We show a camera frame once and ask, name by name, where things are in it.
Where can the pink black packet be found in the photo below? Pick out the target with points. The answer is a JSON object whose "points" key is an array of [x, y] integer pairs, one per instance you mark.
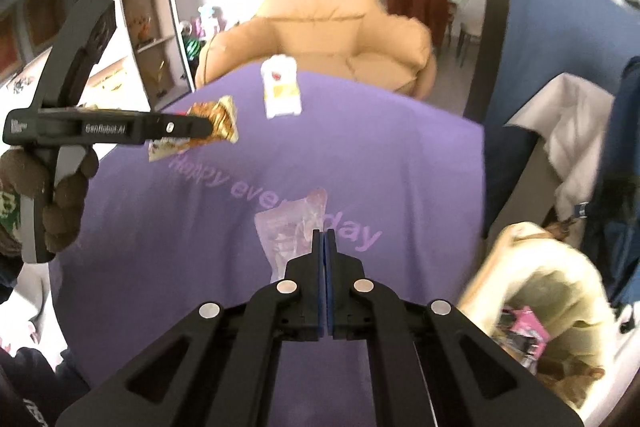
{"points": [[525, 327]]}

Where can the blue partition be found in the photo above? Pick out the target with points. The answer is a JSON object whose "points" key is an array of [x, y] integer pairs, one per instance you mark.
{"points": [[540, 17]]}

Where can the yellow leather armchair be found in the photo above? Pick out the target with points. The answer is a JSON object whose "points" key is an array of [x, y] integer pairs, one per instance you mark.
{"points": [[320, 17]]}

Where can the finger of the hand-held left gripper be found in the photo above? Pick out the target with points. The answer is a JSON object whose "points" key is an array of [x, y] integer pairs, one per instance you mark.
{"points": [[185, 127]]}

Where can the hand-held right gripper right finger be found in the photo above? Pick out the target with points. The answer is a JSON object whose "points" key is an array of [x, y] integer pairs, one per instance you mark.
{"points": [[331, 277]]}

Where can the white yellow toy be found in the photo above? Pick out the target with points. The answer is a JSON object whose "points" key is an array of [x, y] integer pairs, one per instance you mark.
{"points": [[281, 87]]}

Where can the blue backpack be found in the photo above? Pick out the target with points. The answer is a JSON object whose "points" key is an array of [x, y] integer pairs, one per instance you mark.
{"points": [[620, 167]]}

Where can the clear plastic wrapper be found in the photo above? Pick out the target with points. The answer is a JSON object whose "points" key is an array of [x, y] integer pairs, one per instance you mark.
{"points": [[287, 232]]}

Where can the brown chair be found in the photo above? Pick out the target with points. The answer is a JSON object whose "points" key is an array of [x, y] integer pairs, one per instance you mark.
{"points": [[417, 7]]}

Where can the purple tablecloth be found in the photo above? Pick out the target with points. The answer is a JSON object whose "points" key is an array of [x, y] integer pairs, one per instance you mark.
{"points": [[390, 167]]}

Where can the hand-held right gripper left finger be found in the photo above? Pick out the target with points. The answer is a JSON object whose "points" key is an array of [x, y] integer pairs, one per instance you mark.
{"points": [[318, 277]]}

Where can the person's left hand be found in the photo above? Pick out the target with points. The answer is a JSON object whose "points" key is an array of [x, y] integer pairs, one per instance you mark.
{"points": [[70, 207]]}

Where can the pile of colourful toys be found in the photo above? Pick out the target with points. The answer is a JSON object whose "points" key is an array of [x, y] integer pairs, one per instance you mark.
{"points": [[202, 29]]}

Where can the white dining chair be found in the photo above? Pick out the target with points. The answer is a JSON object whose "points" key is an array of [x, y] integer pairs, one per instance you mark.
{"points": [[467, 32]]}

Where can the gold snack wrapper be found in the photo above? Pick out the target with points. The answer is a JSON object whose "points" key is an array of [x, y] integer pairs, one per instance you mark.
{"points": [[220, 114]]}

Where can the person's dark pants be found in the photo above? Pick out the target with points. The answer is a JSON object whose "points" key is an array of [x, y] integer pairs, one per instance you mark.
{"points": [[35, 387]]}

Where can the white sheet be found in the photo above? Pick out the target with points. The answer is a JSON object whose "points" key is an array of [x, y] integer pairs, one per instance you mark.
{"points": [[565, 132]]}

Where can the wall shelf unit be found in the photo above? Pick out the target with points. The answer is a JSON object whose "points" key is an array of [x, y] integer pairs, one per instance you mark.
{"points": [[145, 7]]}

